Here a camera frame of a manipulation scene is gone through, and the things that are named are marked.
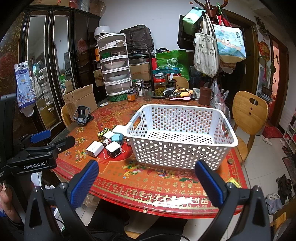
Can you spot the dark wooden cabinet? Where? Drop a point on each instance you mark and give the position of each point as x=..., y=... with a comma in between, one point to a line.
x=58, y=44

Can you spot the yellow toy car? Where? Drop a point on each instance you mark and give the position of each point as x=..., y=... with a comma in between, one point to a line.
x=101, y=134

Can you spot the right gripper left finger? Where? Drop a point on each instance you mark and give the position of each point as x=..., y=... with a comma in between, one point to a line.
x=51, y=214

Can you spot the white perforated plastic basket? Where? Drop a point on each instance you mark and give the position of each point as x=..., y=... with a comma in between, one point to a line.
x=178, y=136

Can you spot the red lid pickle jar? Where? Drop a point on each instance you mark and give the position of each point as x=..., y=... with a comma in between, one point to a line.
x=160, y=81

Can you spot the white stacked drawer tower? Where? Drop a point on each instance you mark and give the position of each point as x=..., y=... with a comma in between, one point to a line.
x=114, y=63

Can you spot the hello kitty charger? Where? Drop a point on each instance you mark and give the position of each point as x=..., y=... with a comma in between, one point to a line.
x=106, y=142

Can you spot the wooden chair right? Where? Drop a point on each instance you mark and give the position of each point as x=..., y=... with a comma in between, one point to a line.
x=250, y=114

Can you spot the light blue printed tote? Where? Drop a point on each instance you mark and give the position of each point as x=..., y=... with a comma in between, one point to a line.
x=230, y=44

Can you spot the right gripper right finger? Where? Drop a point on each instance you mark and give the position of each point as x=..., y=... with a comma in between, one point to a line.
x=253, y=223

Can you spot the wooden chair behind table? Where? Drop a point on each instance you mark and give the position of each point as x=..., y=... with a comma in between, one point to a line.
x=181, y=82

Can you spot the white square charger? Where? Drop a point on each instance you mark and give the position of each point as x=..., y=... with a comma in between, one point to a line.
x=94, y=149

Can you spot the green shopping bag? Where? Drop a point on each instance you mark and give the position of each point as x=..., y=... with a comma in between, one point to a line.
x=176, y=59

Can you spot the empty glass jar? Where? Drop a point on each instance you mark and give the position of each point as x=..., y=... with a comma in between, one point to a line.
x=147, y=93

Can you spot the cardboard box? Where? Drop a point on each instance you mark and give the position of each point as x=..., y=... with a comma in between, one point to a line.
x=81, y=96

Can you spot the beige canvas tote bag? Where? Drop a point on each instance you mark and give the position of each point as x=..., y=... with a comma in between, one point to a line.
x=206, y=56

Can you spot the teal plug adapter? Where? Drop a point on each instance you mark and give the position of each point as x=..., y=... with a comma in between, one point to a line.
x=118, y=137

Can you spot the white small charger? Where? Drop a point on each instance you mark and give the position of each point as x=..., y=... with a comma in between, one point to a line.
x=108, y=134

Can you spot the green woven basket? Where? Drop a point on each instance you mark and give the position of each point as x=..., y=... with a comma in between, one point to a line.
x=116, y=98

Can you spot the white cube charger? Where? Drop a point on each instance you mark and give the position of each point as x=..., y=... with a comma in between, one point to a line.
x=114, y=149

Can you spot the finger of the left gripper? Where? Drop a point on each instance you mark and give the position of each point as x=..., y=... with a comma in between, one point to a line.
x=62, y=145
x=35, y=138

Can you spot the black folding phone stand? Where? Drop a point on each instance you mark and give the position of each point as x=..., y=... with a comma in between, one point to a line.
x=83, y=115

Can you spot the brown ceramic mug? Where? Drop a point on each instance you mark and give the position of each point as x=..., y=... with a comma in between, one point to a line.
x=206, y=95

